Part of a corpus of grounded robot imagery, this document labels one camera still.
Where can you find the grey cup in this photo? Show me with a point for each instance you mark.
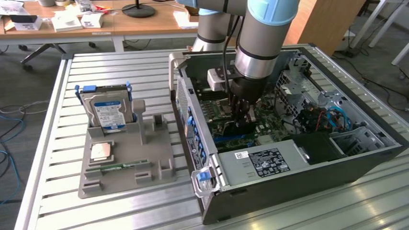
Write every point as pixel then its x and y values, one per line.
pixel 45 3

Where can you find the white table frame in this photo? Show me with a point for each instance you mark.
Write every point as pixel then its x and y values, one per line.
pixel 366 24

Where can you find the copper-toned CPU chip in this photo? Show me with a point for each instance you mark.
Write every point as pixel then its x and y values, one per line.
pixel 100 151

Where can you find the silver disk bay cage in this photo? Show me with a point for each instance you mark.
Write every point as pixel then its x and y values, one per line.
pixel 361 141

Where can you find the blue expansion slot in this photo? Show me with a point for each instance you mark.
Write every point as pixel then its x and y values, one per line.
pixel 224 139

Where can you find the perforated metal drive cage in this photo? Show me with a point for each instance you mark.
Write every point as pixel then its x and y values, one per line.
pixel 293 95

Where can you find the white electrical box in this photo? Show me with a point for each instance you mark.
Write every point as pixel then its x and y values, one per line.
pixel 349 36

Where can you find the CPU socket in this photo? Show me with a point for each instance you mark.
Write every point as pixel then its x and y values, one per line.
pixel 224 109

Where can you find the grey wheeled desk foot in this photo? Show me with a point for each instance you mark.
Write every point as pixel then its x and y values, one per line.
pixel 36 53

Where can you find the white box with black print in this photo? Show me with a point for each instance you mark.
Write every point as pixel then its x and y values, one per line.
pixel 92 21

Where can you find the grey power supply with label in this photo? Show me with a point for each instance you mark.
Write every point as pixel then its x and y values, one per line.
pixel 235 167

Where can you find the green motherboard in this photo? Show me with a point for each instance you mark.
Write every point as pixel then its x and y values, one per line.
pixel 271 119

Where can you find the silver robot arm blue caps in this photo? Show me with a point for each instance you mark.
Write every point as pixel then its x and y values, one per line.
pixel 261 36

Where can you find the hard disk in blue caddy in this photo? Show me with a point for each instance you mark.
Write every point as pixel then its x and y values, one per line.
pixel 108 112

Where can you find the brown cardboard box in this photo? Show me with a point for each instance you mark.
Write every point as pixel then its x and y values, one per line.
pixel 192 10

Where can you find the black round lamp base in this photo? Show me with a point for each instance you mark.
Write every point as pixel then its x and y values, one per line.
pixel 137 10

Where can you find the grey plastic parts rack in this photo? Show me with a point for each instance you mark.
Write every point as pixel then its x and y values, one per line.
pixel 128 148

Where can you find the black GPU card metal bracket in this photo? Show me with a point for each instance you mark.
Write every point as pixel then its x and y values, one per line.
pixel 245 130

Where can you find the white box with round disc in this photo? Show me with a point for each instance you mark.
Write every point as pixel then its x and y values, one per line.
pixel 66 24

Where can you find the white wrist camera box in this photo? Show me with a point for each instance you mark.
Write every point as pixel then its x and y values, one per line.
pixel 214 81

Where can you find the wooden desk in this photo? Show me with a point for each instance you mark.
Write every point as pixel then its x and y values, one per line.
pixel 41 34

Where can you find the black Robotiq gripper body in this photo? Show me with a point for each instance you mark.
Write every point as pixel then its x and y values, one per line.
pixel 249 88

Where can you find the white box with black lid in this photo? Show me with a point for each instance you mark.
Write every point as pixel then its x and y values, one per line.
pixel 25 22

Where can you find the green RAM stick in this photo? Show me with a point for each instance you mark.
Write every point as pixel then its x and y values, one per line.
pixel 121 165

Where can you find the black open PC case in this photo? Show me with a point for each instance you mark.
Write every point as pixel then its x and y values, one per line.
pixel 287 189

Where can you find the wooden cabinet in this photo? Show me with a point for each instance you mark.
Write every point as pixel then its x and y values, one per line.
pixel 342 16

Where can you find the white paper booklet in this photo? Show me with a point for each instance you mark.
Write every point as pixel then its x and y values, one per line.
pixel 185 20

